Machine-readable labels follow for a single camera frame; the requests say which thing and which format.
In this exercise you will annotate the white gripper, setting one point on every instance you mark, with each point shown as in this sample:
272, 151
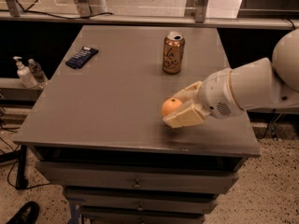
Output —
215, 92

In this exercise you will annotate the orange fruit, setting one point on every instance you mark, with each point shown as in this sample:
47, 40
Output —
170, 105

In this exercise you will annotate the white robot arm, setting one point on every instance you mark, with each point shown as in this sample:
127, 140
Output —
266, 83

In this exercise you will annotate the dark blue rxbar wrapper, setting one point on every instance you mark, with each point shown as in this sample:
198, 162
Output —
78, 60

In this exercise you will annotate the copper la croix can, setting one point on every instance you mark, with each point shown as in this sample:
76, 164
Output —
174, 44

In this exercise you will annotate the top grey drawer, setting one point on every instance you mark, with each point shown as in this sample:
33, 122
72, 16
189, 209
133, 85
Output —
136, 178

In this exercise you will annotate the grey drawer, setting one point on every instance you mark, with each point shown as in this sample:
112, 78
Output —
138, 201
136, 178
130, 216

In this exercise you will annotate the grey drawer cabinet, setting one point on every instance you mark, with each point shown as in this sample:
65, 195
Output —
109, 111

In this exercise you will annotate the middle grey drawer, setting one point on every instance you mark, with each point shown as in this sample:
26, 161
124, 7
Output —
138, 201

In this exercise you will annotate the bottom grey drawer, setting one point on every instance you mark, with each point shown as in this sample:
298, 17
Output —
130, 216

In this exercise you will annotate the clear plastic water bottle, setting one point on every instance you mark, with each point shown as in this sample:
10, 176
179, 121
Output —
38, 73

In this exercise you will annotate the white pump sanitizer bottle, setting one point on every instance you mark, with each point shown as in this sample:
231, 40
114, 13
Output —
25, 74

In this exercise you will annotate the black metal stand leg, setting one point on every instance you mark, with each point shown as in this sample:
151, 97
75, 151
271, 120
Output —
21, 181

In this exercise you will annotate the black leather shoe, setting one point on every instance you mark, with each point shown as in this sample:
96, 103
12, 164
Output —
28, 214

